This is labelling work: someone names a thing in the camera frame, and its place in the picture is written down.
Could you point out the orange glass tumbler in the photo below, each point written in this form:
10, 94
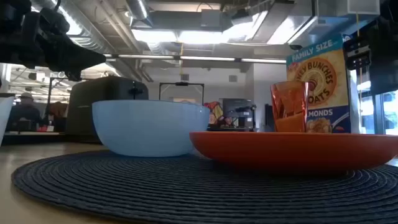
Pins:
289, 105

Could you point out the black toaster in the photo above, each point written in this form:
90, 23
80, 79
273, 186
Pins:
102, 90

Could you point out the black machine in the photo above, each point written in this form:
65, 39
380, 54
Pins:
237, 110

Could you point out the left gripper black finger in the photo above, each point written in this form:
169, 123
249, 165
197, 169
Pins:
74, 57

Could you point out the dark round woven placemat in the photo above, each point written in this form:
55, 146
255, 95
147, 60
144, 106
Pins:
186, 193

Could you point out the long ceiling light strip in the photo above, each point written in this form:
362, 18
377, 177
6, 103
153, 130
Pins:
205, 58

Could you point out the orange plate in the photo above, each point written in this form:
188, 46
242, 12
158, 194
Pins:
292, 149

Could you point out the silver air duct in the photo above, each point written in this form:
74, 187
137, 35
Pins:
138, 9

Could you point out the white rectangular dish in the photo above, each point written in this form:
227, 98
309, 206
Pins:
4, 115

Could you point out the black metal frame stand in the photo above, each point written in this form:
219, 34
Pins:
182, 84

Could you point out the colourful patterned bag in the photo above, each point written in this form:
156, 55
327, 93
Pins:
216, 112

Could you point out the person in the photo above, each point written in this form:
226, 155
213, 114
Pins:
23, 112

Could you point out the honey bunches cereal box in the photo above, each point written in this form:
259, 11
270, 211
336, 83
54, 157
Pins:
326, 105

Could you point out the light blue bowl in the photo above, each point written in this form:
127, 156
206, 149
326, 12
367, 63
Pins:
146, 127

